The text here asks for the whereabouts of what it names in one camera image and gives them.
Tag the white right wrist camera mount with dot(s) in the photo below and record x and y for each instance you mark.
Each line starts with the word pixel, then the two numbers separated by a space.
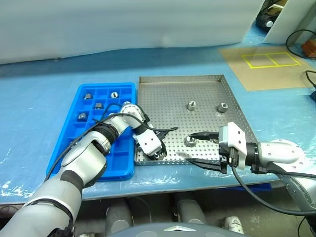
pixel 237 140

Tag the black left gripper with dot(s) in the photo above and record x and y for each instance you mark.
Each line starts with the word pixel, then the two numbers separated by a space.
pixel 163 136

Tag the orange brown block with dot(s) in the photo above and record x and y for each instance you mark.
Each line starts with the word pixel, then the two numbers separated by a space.
pixel 309 49

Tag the white foam board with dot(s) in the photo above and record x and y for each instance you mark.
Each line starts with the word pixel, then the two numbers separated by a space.
pixel 284 27

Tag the brown cardboard sheet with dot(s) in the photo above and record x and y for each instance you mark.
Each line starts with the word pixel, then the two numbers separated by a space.
pixel 259 76

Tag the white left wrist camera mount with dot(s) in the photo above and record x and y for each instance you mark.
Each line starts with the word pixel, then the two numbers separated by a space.
pixel 148 143

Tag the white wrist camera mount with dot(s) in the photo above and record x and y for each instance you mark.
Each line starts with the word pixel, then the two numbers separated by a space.
pixel 148 143
pixel 237 140

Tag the grey robot torso shell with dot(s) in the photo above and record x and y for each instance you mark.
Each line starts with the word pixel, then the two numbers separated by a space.
pixel 172 232

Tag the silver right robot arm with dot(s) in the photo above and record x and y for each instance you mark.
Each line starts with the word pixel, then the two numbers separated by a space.
pixel 279 150

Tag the small ribbed metal roller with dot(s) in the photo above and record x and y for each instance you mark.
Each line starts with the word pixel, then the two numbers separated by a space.
pixel 190 142
pixel 87 95
pixel 158 156
pixel 127 102
pixel 114 94
pixel 82 116
pixel 191 105
pixel 98 106
pixel 223 107

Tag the blue compartment plastic tray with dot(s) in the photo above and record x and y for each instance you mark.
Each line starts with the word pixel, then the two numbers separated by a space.
pixel 118 160

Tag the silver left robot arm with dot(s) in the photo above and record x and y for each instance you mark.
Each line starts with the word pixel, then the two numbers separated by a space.
pixel 81 160

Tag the black device with white cap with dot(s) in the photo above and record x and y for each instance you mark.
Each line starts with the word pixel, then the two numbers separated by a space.
pixel 263 18

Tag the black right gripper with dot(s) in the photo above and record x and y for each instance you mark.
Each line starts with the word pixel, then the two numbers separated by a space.
pixel 224 160

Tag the perforated steel tray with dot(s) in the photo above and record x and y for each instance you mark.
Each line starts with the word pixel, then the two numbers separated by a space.
pixel 172 103

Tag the white rounded plastic part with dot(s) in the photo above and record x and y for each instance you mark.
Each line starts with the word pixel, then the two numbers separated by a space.
pixel 233 224

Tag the dark grey rounded cylinder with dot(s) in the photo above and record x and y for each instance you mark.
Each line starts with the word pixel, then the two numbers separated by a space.
pixel 117 217
pixel 190 209

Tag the black power adapter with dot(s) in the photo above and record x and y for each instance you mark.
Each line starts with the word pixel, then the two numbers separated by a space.
pixel 314 95

